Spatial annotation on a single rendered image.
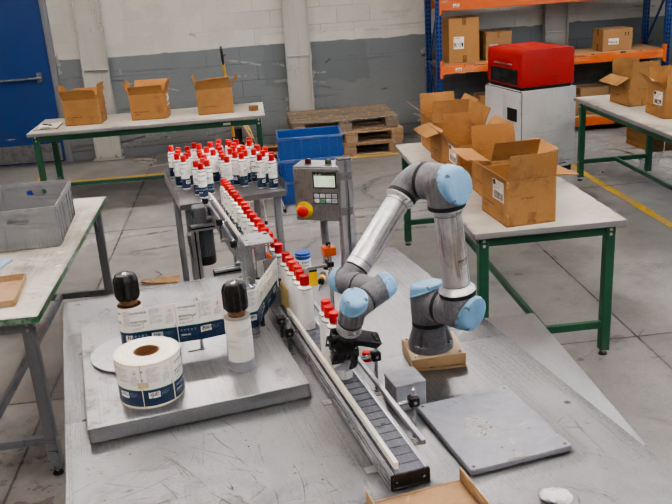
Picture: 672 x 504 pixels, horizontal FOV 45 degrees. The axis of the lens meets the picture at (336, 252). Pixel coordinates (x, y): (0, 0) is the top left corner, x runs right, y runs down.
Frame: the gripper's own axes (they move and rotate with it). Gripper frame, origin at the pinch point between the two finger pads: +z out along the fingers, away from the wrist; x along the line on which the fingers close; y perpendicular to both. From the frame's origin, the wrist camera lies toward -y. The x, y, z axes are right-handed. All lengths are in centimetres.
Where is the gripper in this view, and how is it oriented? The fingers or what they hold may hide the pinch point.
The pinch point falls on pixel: (348, 367)
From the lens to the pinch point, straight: 254.3
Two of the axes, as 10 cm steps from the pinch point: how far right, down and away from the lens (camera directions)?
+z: -1.0, 6.7, 7.4
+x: 3.0, 7.3, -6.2
